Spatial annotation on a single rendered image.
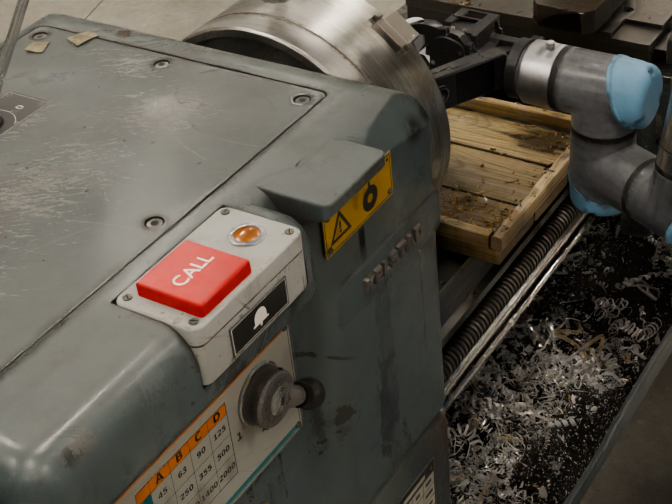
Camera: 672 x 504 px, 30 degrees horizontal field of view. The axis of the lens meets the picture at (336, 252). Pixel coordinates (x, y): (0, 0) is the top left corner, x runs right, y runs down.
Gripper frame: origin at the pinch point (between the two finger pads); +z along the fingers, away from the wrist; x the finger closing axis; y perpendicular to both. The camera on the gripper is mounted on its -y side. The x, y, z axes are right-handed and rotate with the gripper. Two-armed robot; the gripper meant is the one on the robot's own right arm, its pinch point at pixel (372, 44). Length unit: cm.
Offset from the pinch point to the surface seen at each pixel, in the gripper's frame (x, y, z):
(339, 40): 13.5, -22.6, -11.4
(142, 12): -108, 164, 204
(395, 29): 10.5, -13.2, -12.0
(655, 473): -108, 49, -24
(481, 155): -19.6, 10.7, -9.0
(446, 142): -0.1, -15.9, -19.4
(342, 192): 17, -50, -30
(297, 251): 16, -57, -30
